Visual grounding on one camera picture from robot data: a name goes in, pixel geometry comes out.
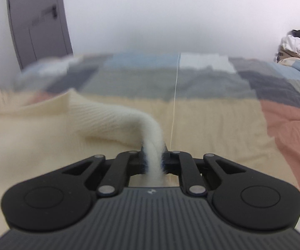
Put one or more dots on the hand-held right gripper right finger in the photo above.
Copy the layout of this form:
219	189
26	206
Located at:
182	164

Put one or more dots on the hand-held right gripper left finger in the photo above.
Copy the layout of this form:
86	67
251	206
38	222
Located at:
137	162

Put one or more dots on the cream sweater with blue stripes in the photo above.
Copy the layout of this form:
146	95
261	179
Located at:
48	135

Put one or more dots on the patchwork checked quilt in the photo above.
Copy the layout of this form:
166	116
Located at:
217	119

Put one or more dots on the beige garment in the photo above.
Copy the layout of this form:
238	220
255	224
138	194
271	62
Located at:
285	56

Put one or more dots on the white garment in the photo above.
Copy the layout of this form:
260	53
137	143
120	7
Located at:
294	45

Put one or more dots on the grey door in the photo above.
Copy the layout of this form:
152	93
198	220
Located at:
37	23

